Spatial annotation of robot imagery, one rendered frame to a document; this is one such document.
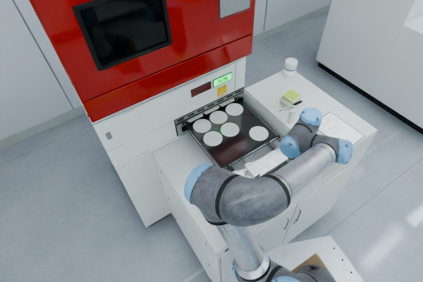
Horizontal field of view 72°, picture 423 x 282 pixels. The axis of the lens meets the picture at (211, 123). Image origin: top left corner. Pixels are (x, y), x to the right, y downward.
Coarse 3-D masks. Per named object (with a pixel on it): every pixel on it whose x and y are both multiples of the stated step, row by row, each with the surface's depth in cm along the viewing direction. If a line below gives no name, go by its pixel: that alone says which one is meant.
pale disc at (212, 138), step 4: (208, 132) 153; (212, 132) 153; (216, 132) 153; (204, 136) 151; (208, 136) 151; (212, 136) 151; (216, 136) 151; (220, 136) 151; (204, 140) 149; (208, 140) 149; (212, 140) 149; (216, 140) 149; (220, 140) 149; (208, 144) 148; (212, 144) 148; (216, 144) 148
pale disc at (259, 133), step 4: (252, 128) 154; (256, 128) 154; (260, 128) 153; (264, 128) 153; (252, 132) 152; (256, 132) 152; (260, 132) 152; (264, 132) 152; (252, 136) 150; (256, 136) 150; (260, 136) 150; (264, 136) 150; (260, 140) 148
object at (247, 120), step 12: (228, 120) 158; (240, 120) 158; (252, 120) 158; (240, 132) 152; (204, 144) 148; (228, 144) 147; (240, 144) 147; (252, 144) 147; (216, 156) 143; (228, 156) 142; (240, 156) 142
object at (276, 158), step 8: (272, 152) 145; (280, 152) 145; (264, 160) 142; (272, 160) 142; (280, 160) 142; (288, 160) 144; (256, 168) 139; (264, 168) 139; (272, 168) 139; (248, 176) 136
